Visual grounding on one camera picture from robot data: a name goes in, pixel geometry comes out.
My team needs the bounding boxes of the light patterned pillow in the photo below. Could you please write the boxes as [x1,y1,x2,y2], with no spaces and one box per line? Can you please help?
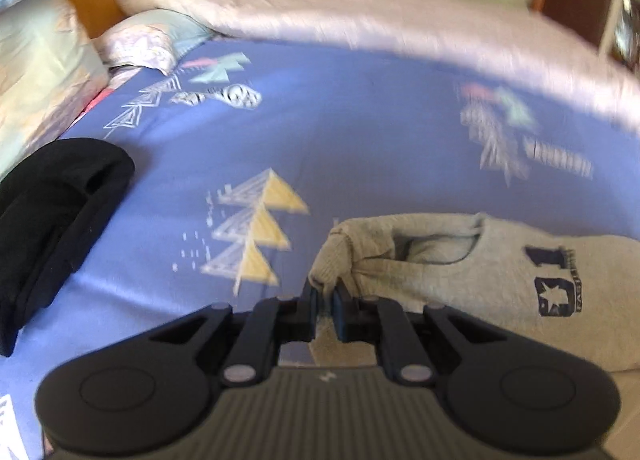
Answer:
[93,9,213,75]

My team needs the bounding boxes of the white pink quilt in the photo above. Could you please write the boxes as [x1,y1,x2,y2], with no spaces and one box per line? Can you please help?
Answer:
[115,0,639,134]

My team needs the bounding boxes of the black folded garment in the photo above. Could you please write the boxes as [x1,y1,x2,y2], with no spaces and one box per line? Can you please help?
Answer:
[1,138,136,357]

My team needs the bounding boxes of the pastel folded blanket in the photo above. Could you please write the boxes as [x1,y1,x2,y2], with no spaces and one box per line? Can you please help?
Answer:
[1,0,108,175]

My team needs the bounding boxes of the blue patterned bed sheet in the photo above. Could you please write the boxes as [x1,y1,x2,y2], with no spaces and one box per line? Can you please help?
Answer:
[1,40,639,459]

